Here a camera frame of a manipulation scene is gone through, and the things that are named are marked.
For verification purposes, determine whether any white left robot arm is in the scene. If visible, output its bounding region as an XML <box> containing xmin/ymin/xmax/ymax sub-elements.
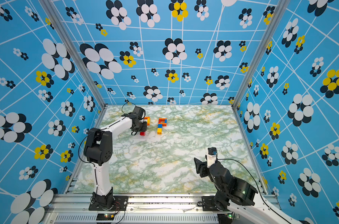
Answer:
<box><xmin>84</xmin><ymin>106</ymin><xmax>147</xmax><ymax>211</ymax></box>

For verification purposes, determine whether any aluminium corner post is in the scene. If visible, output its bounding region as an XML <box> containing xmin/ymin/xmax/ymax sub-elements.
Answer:
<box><xmin>233</xmin><ymin>0</ymin><xmax>290</xmax><ymax>109</ymax></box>
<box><xmin>39</xmin><ymin>1</ymin><xmax>106</xmax><ymax>110</ymax></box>

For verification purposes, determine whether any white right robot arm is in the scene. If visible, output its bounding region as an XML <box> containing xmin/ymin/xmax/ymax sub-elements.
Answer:
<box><xmin>194</xmin><ymin>147</ymin><xmax>309</xmax><ymax>224</ymax></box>

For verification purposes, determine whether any left aluminium corner post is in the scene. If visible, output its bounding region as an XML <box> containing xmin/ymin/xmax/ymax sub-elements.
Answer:
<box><xmin>39</xmin><ymin>1</ymin><xmax>106</xmax><ymax>110</ymax></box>

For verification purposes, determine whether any orange long lego plate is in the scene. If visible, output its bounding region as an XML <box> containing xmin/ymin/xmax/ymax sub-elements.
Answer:
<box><xmin>144</xmin><ymin>117</ymin><xmax>150</xmax><ymax>126</ymax></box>

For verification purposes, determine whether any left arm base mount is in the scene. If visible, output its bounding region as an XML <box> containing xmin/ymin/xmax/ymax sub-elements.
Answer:
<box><xmin>89</xmin><ymin>195</ymin><xmax>129</xmax><ymax>211</ymax></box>

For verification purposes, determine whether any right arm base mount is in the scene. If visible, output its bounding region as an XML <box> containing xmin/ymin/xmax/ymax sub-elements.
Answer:
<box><xmin>200</xmin><ymin>196</ymin><xmax>222</xmax><ymax>211</ymax></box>

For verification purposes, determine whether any right aluminium corner post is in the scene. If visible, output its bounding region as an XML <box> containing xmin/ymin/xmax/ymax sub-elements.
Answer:
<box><xmin>233</xmin><ymin>0</ymin><xmax>290</xmax><ymax>109</ymax></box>

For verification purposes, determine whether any aluminium front rail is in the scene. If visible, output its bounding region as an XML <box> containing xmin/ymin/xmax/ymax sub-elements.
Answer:
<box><xmin>41</xmin><ymin>193</ymin><xmax>288</xmax><ymax>224</ymax></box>

